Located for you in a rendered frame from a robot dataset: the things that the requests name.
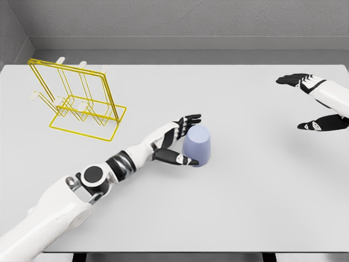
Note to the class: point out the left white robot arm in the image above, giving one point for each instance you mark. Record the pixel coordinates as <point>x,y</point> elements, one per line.
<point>81,188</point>

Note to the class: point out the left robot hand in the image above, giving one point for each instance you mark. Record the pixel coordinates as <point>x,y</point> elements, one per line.
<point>167,136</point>

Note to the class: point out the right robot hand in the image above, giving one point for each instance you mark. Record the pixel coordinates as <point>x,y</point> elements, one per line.
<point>325,91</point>

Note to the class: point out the lavender cup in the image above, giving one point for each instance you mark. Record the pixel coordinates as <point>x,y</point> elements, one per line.
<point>197,146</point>

